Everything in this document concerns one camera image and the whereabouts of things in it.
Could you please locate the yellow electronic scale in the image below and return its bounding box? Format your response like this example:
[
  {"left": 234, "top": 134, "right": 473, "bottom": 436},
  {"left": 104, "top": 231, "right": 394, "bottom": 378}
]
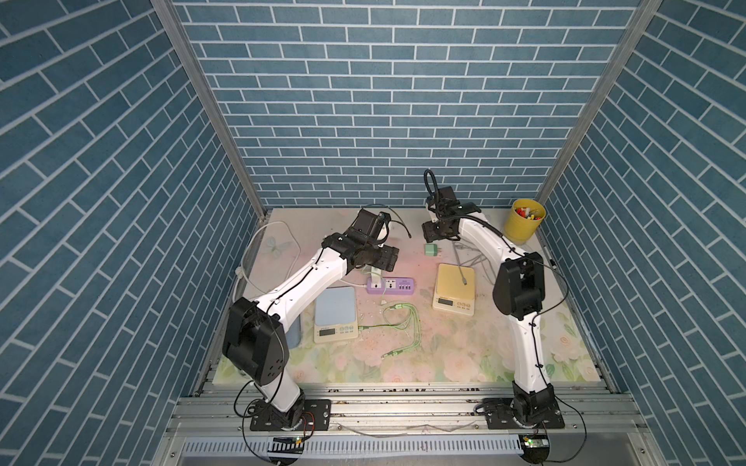
[{"left": 432, "top": 263, "right": 476, "bottom": 316}]

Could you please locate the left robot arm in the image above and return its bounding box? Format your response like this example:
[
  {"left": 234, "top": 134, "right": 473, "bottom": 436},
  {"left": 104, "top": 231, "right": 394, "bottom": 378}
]
[{"left": 223, "top": 209, "right": 398, "bottom": 430}]

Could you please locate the purple power strip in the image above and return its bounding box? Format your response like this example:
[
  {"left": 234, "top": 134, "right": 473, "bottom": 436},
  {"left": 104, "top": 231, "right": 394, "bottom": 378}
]
[{"left": 366, "top": 277, "right": 416, "bottom": 296}]

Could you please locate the grey blue case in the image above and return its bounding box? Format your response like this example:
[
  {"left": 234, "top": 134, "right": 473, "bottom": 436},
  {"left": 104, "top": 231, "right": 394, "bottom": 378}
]
[{"left": 286, "top": 318, "right": 302, "bottom": 350}]

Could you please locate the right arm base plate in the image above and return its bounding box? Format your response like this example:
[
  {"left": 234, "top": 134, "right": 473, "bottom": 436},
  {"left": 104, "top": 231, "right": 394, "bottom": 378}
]
[{"left": 474, "top": 398, "right": 565, "bottom": 430}]

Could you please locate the blue electronic scale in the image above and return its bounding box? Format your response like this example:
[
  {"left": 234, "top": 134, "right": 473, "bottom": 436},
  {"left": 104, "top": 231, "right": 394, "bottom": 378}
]
[{"left": 314, "top": 287, "right": 359, "bottom": 345}]

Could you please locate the aluminium rail frame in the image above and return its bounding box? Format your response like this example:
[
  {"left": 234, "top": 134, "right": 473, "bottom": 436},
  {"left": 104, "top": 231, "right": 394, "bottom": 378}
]
[{"left": 155, "top": 384, "right": 664, "bottom": 465}]

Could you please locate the green charging cable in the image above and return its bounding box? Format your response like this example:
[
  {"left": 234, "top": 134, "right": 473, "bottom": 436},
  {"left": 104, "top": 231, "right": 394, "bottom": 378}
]
[{"left": 356, "top": 301, "right": 422, "bottom": 359}]

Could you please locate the green charger adapter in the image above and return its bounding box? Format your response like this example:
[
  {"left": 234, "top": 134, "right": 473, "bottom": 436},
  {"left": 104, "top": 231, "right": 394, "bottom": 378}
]
[{"left": 424, "top": 243, "right": 441, "bottom": 257}]

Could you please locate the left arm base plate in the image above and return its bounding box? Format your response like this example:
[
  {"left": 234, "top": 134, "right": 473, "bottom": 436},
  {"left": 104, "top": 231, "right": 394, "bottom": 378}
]
[{"left": 249, "top": 397, "right": 331, "bottom": 432}]

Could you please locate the white power strip cable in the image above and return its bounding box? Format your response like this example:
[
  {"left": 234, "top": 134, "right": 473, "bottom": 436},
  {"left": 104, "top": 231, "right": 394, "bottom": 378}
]
[{"left": 231, "top": 220, "right": 374, "bottom": 306}]

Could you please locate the yellow pen cup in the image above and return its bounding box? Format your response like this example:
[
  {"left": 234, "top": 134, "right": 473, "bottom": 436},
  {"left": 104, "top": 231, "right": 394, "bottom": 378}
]
[{"left": 503, "top": 198, "right": 547, "bottom": 245}]

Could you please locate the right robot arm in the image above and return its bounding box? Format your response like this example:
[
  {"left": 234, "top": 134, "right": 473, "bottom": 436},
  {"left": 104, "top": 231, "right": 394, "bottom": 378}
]
[{"left": 423, "top": 182, "right": 565, "bottom": 428}]

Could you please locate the white charger adapter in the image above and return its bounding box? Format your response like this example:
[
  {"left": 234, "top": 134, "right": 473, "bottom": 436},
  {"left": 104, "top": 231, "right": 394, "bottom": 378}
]
[{"left": 370, "top": 267, "right": 382, "bottom": 289}]

